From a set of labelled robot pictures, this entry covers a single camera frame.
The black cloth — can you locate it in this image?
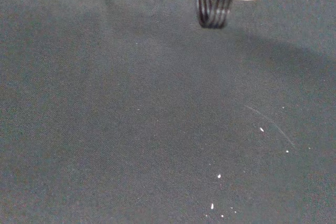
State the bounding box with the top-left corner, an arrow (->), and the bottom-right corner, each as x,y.
0,0 -> 336,224

